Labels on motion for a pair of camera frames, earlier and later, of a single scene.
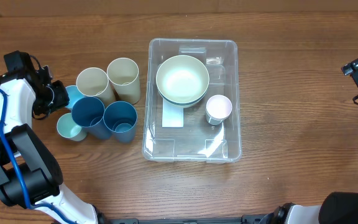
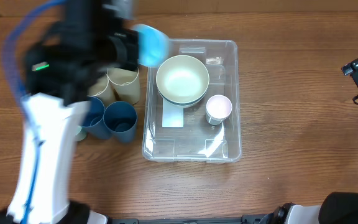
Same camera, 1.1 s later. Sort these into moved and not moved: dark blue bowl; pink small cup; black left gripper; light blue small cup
Moved: black left gripper; light blue small cup
Not moved: pink small cup; dark blue bowl
